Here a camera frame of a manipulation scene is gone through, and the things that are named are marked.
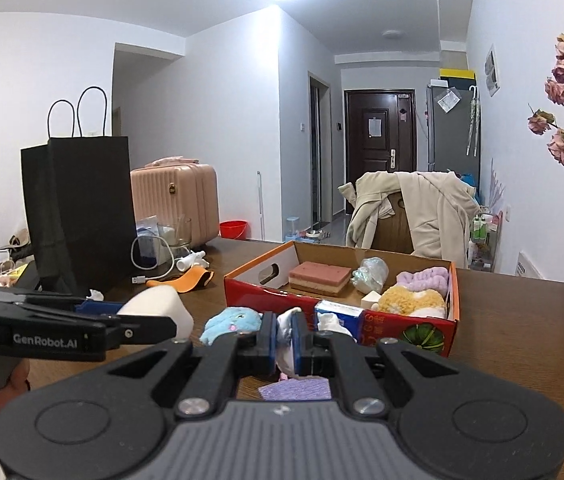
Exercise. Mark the glass beaker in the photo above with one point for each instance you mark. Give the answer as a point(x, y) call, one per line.
point(182, 235)

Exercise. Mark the pale purple dried stems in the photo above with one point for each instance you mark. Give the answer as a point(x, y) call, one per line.
point(497, 185)

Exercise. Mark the folded white umbrella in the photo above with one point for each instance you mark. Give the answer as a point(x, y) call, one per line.
point(473, 120)

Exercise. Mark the purple square cloth pad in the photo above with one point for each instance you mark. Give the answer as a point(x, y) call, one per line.
point(292, 390)

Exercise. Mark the grey refrigerator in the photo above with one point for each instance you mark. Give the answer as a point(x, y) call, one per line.
point(449, 135)

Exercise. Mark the black paper bag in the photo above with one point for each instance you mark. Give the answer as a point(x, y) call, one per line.
point(77, 210)

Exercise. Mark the wooden chair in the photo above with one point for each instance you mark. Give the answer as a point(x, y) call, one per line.
point(392, 230)

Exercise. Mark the white mop pole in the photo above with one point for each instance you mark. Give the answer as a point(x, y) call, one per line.
point(260, 205)

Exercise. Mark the pet water dispenser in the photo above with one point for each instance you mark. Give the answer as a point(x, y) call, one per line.
point(293, 230)

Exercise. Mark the dark wooden doorway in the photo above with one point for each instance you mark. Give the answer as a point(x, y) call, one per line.
point(319, 160)

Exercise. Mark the purple fluffy headband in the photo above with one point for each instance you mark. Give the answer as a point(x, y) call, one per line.
point(422, 280)

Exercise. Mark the paper note on door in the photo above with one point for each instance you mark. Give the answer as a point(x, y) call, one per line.
point(374, 127)

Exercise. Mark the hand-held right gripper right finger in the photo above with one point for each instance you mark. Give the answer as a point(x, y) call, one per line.
point(299, 345)

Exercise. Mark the white wall heater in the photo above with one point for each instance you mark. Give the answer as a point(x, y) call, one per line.
point(532, 265)

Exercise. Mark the dark entrance door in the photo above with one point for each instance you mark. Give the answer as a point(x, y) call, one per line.
point(362, 160)

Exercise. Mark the red basin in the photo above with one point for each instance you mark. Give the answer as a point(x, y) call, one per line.
point(233, 230)

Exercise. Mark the small ceiling lamp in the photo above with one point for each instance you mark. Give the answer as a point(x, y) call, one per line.
point(392, 34)

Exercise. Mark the white soft cloth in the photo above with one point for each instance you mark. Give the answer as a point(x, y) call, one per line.
point(286, 320)

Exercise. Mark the pet food bowl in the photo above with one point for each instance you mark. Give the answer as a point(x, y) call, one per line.
point(316, 234)

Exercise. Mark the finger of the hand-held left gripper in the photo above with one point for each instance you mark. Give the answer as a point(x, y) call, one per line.
point(147, 331)
point(97, 308)

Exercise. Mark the white plastic nozzle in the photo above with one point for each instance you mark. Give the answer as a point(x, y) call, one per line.
point(191, 260)

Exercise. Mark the red cardboard box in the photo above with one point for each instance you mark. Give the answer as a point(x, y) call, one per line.
point(252, 300)

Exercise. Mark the yellow white hamster plush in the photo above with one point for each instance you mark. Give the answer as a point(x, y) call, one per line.
point(407, 302)

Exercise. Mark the pink layered sponge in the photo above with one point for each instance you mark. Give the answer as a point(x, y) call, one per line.
point(319, 277)

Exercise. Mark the blue white tissue pack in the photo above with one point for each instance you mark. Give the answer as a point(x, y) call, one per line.
point(344, 310)

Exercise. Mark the blue white device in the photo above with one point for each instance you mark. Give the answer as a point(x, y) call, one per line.
point(154, 250)

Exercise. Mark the yellow black box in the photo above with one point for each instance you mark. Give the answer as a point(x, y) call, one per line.
point(457, 74)

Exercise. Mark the storage shelf with bottles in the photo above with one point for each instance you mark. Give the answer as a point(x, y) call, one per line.
point(482, 240)

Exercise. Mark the wall poster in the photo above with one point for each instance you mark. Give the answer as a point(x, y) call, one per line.
point(492, 70)

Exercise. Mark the white foam block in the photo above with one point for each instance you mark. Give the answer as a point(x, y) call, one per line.
point(369, 300)

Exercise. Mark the light blue plush toy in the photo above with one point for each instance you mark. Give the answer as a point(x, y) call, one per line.
point(232, 322)

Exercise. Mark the white round sponge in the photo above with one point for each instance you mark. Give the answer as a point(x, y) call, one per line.
point(162, 305)

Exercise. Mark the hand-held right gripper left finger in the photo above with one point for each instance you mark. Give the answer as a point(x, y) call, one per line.
point(272, 340)

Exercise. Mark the pink suitcase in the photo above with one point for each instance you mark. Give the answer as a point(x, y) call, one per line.
point(177, 200)

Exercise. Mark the pink cloth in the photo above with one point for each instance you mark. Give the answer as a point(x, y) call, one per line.
point(172, 162)

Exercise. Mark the clear bag on refrigerator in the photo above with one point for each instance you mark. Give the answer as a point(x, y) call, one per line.
point(448, 100)

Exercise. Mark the crumpled white tissue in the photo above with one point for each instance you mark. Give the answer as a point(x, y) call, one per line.
point(96, 295)

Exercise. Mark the beige coat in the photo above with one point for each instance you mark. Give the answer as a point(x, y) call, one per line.
point(437, 220)

